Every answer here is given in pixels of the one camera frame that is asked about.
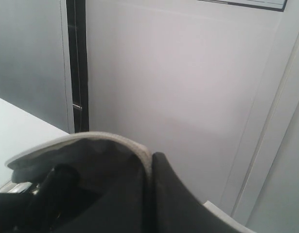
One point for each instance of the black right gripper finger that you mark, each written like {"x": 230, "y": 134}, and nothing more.
{"x": 178, "y": 211}

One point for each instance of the cream fabric duffel bag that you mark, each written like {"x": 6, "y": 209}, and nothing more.
{"x": 115, "y": 193}

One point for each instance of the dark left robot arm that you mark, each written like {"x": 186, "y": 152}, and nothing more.
{"x": 36, "y": 213}

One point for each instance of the black vertical wall strip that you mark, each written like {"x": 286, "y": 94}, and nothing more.
{"x": 76, "y": 16}

